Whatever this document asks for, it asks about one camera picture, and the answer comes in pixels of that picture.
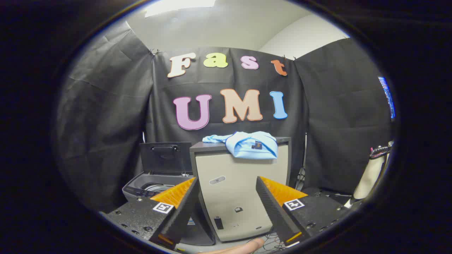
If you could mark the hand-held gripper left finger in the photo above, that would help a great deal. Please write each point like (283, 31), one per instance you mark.
(183, 208)

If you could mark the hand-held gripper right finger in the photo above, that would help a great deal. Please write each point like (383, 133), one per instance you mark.
(273, 208)

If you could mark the grey washing machine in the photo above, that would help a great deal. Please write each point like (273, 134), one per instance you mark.
(141, 187)

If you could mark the light blue shirt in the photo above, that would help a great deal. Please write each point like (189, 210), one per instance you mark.
(247, 146)

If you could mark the beige cabinet with dark top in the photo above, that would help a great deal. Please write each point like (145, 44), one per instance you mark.
(233, 173)

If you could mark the dark floor object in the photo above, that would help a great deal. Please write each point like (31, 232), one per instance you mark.
(328, 194)

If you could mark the cream cylindrical object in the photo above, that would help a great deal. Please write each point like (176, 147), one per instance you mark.
(369, 176)

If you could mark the blue lit screen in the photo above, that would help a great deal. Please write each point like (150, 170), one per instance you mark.
(387, 97)

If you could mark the ceiling light panel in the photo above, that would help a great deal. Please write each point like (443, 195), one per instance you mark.
(176, 5)

